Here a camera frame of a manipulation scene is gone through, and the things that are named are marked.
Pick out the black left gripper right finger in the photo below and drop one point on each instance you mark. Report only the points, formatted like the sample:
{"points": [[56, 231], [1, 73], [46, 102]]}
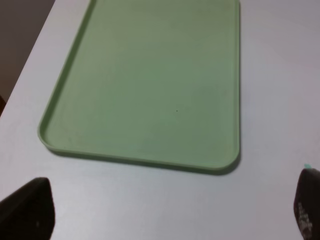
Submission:
{"points": [[306, 204]]}

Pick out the small teal table speck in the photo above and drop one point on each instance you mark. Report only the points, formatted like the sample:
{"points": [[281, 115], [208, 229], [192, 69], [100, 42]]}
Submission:
{"points": [[307, 166]]}

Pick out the light green plastic tray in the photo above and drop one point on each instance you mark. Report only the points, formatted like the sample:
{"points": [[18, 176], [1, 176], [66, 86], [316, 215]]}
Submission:
{"points": [[151, 83]]}

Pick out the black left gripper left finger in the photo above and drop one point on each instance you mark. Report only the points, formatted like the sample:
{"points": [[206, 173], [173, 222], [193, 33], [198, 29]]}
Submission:
{"points": [[29, 212]]}

